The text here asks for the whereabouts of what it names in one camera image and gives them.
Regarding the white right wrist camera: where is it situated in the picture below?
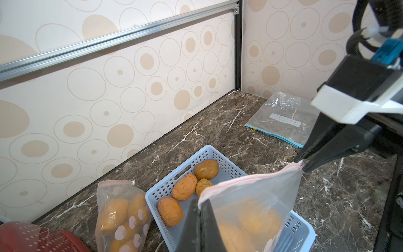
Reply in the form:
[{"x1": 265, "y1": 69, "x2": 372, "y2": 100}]
[{"x1": 311, "y1": 55, "x2": 403, "y2": 125}]

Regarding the red and chrome toaster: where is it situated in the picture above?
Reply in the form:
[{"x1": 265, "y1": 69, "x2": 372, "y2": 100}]
[{"x1": 1, "y1": 222, "x2": 90, "y2": 252}]

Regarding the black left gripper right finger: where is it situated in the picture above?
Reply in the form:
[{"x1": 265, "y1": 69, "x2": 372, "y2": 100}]
[{"x1": 200, "y1": 200, "x2": 227, "y2": 252}]

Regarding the light blue plastic basket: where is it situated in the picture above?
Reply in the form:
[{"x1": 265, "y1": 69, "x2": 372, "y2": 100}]
[{"x1": 145, "y1": 145, "x2": 316, "y2": 252}]

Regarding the silver aluminium rail back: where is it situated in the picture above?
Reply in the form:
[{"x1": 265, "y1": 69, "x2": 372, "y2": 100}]
[{"x1": 1, "y1": 1, "x2": 240, "y2": 82}]

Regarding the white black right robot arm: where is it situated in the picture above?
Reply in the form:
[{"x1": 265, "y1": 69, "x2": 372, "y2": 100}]
[{"x1": 295, "y1": 1, "x2": 403, "y2": 172}]

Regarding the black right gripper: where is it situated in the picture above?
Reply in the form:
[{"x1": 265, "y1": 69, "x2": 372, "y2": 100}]
[{"x1": 294, "y1": 112, "x2": 403, "y2": 172}]

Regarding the clear zipper bag blue strip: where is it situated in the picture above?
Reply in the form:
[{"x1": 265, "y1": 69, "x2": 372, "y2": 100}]
[{"x1": 245, "y1": 92, "x2": 320, "y2": 148}]

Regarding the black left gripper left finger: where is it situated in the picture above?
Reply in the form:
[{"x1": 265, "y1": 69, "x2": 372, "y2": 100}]
[{"x1": 176, "y1": 201, "x2": 201, "y2": 252}]

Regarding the clear zipper bag pink strip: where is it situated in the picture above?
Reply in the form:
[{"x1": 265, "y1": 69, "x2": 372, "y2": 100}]
[
  {"x1": 198, "y1": 162, "x2": 303, "y2": 252},
  {"x1": 95, "y1": 180, "x2": 153, "y2": 252}
]

